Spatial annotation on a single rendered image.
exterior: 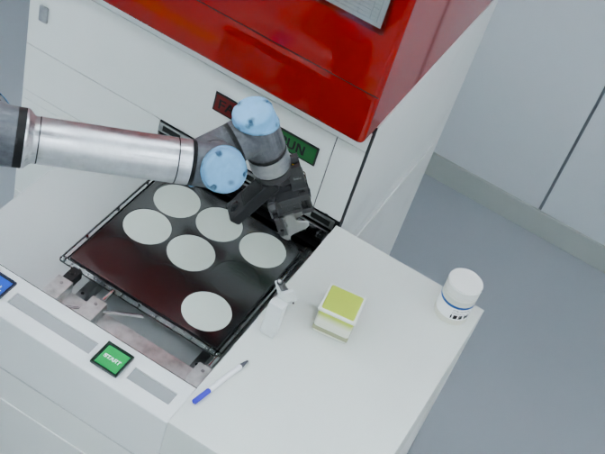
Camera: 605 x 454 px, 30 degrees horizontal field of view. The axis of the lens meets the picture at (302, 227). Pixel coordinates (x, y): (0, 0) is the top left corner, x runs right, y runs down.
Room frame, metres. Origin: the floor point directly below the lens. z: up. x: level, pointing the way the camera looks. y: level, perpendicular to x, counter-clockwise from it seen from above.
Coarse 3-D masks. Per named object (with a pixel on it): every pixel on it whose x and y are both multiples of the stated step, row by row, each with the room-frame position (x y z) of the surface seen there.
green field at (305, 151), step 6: (288, 138) 1.76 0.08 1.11; (294, 138) 1.76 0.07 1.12; (288, 144) 1.76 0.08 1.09; (294, 144) 1.76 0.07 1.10; (300, 144) 1.76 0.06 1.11; (306, 144) 1.75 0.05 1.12; (288, 150) 1.76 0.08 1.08; (294, 150) 1.76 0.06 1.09; (300, 150) 1.75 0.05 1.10; (306, 150) 1.75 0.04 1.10; (312, 150) 1.75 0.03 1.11; (300, 156) 1.75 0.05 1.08; (306, 156) 1.75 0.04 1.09; (312, 156) 1.75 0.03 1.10; (312, 162) 1.75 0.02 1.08
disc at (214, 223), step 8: (208, 208) 1.71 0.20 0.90; (216, 208) 1.72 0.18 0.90; (200, 216) 1.68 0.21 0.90; (208, 216) 1.69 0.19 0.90; (216, 216) 1.70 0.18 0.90; (224, 216) 1.71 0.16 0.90; (200, 224) 1.66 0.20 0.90; (208, 224) 1.67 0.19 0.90; (216, 224) 1.67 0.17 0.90; (224, 224) 1.68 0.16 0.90; (232, 224) 1.69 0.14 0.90; (240, 224) 1.70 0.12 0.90; (208, 232) 1.64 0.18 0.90; (216, 232) 1.65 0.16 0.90; (224, 232) 1.66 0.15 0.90; (232, 232) 1.67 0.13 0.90; (240, 232) 1.67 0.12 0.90; (216, 240) 1.63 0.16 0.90; (224, 240) 1.64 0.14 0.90; (232, 240) 1.65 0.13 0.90
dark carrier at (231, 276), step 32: (192, 224) 1.65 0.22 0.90; (256, 224) 1.71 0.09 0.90; (96, 256) 1.48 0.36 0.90; (128, 256) 1.51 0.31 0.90; (160, 256) 1.54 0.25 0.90; (224, 256) 1.60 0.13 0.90; (288, 256) 1.65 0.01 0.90; (128, 288) 1.43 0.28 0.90; (160, 288) 1.46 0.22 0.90; (192, 288) 1.48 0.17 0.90; (224, 288) 1.51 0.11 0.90; (256, 288) 1.54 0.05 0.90
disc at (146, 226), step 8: (128, 216) 1.61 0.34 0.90; (136, 216) 1.62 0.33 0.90; (144, 216) 1.63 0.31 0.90; (152, 216) 1.64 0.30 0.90; (160, 216) 1.64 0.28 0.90; (128, 224) 1.59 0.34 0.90; (136, 224) 1.60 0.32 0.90; (144, 224) 1.61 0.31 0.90; (152, 224) 1.61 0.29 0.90; (160, 224) 1.62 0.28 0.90; (168, 224) 1.63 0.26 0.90; (128, 232) 1.57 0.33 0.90; (136, 232) 1.58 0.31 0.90; (144, 232) 1.59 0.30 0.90; (152, 232) 1.59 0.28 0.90; (160, 232) 1.60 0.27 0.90; (168, 232) 1.61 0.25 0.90; (136, 240) 1.56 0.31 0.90; (144, 240) 1.57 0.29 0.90; (152, 240) 1.57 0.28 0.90; (160, 240) 1.58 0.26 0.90
